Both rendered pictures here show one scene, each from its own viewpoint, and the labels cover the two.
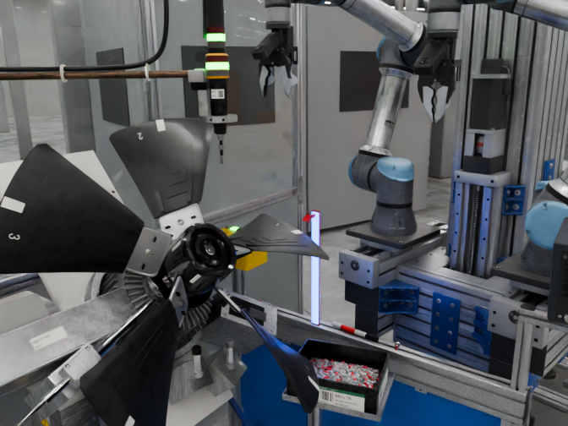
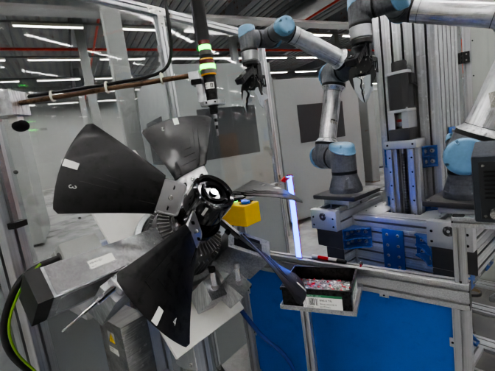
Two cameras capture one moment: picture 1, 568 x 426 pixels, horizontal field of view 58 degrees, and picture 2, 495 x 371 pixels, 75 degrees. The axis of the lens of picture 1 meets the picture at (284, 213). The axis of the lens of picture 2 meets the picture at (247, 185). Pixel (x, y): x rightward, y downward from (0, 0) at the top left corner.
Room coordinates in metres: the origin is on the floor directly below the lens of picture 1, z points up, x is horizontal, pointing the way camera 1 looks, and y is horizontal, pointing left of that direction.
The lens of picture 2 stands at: (0.09, -0.01, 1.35)
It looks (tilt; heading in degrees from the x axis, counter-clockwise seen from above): 8 degrees down; 4
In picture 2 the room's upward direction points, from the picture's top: 8 degrees counter-clockwise
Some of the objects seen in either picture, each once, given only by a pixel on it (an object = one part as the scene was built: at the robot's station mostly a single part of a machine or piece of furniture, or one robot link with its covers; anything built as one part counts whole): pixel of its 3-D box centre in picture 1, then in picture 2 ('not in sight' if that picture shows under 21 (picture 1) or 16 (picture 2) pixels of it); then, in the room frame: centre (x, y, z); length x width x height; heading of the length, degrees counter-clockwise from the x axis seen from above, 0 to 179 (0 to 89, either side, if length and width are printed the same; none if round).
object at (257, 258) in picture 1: (237, 249); (239, 214); (1.49, 0.14, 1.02); 0.16 x 0.10 x 0.11; 53
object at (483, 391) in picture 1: (348, 346); (325, 270); (1.25, -0.17, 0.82); 0.90 x 0.04 x 0.08; 53
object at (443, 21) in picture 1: (442, 24); (359, 34); (1.30, -0.38, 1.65); 0.08 x 0.08 x 0.05
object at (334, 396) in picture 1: (339, 374); (320, 287); (1.08, -0.13, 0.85); 0.22 x 0.17 x 0.07; 69
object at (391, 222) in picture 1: (393, 214); (345, 180); (1.62, -0.36, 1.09); 0.15 x 0.15 x 0.10
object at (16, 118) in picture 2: not in sight; (20, 124); (1.04, 0.71, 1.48); 0.05 x 0.04 x 0.05; 88
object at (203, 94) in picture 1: (213, 95); (207, 88); (1.02, 0.13, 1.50); 0.09 x 0.07 x 0.10; 88
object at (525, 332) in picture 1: (523, 348); (460, 249); (1.00, -0.52, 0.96); 0.03 x 0.03 x 0.20; 53
